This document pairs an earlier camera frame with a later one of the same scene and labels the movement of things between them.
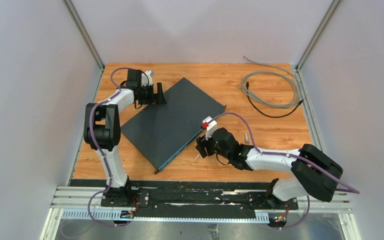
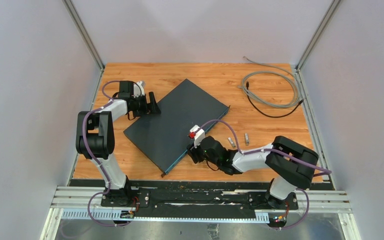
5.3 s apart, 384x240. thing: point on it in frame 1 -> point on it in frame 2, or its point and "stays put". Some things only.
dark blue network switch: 164,130 stays put
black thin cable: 247,86 stays put
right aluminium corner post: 322,28 stays put
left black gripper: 155,99 -> 149,109
